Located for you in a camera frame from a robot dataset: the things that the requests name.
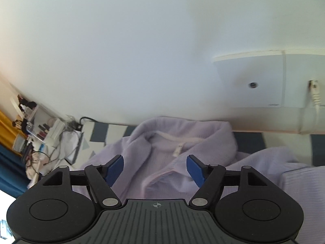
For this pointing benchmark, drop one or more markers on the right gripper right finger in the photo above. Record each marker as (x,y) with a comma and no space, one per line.
(209,180)

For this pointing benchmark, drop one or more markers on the blue curtain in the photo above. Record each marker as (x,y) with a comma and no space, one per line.
(13,178)

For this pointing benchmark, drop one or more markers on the lavender ribbed pajama garment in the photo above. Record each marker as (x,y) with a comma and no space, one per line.
(155,166)

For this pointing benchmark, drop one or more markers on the clear acrylic cosmetics organizer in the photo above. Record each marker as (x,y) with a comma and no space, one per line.
(44,125)

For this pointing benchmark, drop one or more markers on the yellow curtain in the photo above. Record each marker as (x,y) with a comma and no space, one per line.
(8,133)

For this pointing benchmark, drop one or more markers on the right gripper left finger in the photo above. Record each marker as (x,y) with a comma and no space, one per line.
(100,180)

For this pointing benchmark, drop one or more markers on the white wall socket panel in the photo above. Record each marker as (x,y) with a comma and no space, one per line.
(270,78)

